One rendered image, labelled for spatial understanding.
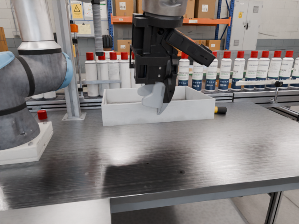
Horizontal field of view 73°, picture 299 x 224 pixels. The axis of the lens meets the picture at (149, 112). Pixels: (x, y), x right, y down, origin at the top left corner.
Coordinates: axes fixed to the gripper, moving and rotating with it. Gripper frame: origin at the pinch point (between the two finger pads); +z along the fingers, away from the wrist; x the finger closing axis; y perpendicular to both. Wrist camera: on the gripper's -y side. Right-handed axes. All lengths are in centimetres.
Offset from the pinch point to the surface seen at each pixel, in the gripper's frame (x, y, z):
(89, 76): -51, 17, 17
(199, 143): -2.7, -15.5, 17.0
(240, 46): -419, -367, 132
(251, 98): -37, -65, 26
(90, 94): -49, 17, 25
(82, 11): -487, 27, 74
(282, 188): 15.7, -31.6, 18.5
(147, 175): 8.3, 4.1, 13.6
